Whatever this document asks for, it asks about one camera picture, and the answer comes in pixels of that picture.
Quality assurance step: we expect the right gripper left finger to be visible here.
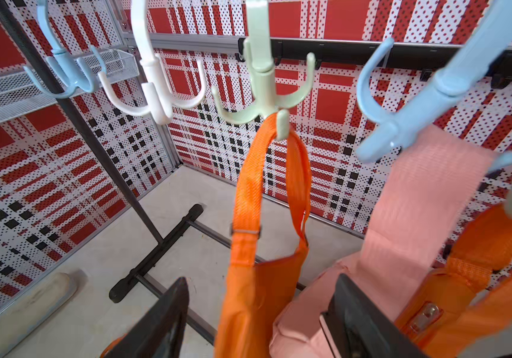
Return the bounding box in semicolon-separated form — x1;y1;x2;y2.
103;277;190;357

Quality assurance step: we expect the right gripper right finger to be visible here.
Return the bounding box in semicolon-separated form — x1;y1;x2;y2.
319;274;425;358

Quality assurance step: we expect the orange bag with black trim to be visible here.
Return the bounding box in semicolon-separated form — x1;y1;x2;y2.
98;111;314;358

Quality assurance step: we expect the pink bag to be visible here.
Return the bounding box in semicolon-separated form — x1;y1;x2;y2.
269;125;497;357

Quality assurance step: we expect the light blue hook far left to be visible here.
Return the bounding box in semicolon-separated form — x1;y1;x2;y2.
23;0;108;99

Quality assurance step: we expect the black garment rack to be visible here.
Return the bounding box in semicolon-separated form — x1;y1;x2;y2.
0;0;310;345

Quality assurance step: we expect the beige slipper on floor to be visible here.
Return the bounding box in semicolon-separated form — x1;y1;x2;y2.
0;272;78;357

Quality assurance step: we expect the black wall hook strip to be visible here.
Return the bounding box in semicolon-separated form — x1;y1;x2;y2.
236;36;512;88

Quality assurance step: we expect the white wire mesh basket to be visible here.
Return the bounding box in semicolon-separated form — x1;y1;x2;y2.
0;49;137;123

